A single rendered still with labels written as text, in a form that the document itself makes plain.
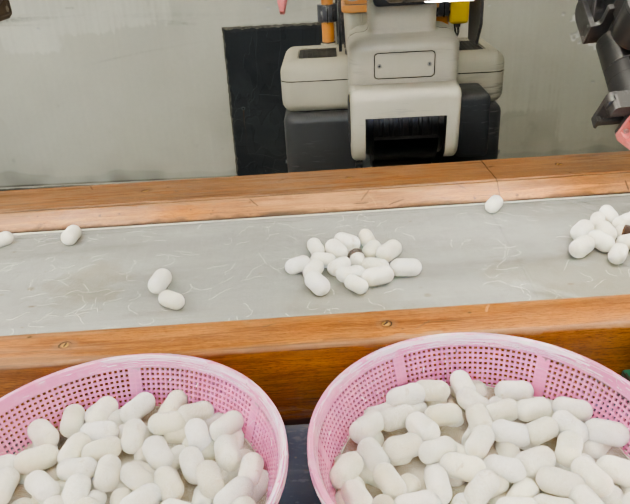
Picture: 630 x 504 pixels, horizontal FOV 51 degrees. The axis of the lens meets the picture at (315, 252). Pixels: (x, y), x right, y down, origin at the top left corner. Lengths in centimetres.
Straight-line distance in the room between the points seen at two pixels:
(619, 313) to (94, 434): 48
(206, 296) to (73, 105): 234
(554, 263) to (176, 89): 227
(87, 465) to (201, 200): 49
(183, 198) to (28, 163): 226
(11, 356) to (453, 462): 40
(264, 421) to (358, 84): 95
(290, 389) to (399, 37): 91
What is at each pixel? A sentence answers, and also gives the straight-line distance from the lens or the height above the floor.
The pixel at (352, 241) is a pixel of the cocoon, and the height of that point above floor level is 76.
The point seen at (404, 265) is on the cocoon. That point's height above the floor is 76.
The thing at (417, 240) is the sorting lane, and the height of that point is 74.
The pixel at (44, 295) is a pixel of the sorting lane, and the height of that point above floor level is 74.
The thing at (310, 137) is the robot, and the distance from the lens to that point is 168.
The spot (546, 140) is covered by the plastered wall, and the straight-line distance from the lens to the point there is 304.
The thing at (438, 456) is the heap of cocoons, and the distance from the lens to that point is 54.
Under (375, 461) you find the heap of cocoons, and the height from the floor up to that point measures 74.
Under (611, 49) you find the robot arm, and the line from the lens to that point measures 99.
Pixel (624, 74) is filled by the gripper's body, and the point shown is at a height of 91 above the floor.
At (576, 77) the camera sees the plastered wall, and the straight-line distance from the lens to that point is 300.
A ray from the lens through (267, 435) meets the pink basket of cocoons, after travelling 54.
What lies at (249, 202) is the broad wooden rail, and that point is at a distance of 94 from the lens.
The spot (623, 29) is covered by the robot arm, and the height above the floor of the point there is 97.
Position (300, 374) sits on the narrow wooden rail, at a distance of 62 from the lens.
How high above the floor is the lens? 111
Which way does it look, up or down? 27 degrees down
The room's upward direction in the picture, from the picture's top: 3 degrees counter-clockwise
